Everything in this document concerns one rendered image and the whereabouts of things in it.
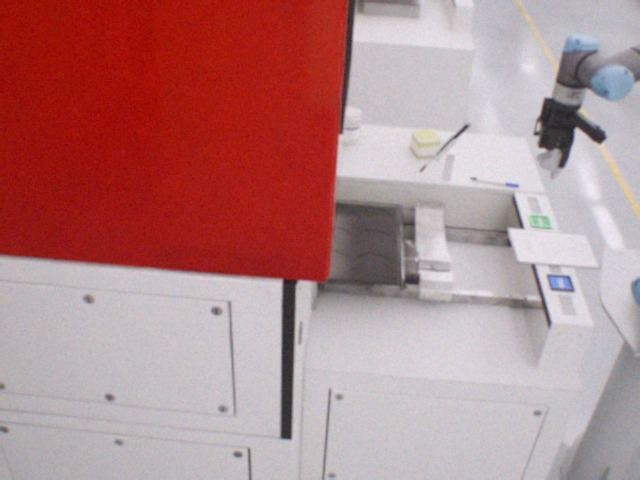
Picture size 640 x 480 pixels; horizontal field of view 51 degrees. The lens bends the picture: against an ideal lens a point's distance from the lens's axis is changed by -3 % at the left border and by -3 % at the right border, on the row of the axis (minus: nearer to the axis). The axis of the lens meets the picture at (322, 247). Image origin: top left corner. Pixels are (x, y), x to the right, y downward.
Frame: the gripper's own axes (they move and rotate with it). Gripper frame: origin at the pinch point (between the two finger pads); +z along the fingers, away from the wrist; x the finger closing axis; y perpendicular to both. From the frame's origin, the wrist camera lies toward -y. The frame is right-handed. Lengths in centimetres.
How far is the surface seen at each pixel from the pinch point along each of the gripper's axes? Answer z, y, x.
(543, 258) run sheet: 14.3, 3.0, 16.6
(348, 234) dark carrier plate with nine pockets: 21, 51, 4
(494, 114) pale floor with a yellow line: 111, -44, -286
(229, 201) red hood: -26, 69, 66
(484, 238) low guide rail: 26.6, 12.4, -8.0
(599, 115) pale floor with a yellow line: 110, -121, -301
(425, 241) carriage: 22.7, 30.2, 1.5
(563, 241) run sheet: 14.3, -3.7, 8.5
